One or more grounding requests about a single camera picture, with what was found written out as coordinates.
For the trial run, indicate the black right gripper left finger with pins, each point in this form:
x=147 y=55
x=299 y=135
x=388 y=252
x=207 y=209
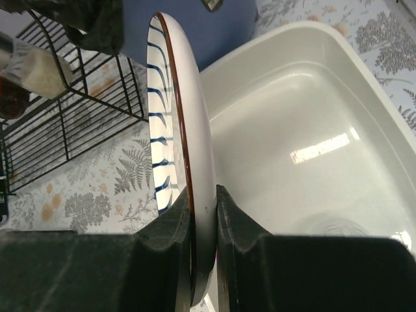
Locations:
x=66 y=271

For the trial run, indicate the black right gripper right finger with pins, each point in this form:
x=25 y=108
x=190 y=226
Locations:
x=259 y=271

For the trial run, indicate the clear plastic cup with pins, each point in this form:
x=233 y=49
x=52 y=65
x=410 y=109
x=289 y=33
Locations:
x=341 y=227

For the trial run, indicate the blue striped white plate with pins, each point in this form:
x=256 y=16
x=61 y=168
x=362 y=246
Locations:
x=180 y=141

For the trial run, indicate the glass salt grinder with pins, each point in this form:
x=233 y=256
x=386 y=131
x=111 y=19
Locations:
x=34 y=69

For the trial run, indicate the white rectangular basin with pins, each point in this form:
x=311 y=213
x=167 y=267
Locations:
x=303 y=133

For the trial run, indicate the blue bin with black bag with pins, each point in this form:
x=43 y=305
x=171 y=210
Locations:
x=213 y=28

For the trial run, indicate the black wire rack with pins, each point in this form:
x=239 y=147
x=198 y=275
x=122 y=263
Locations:
x=103 y=99

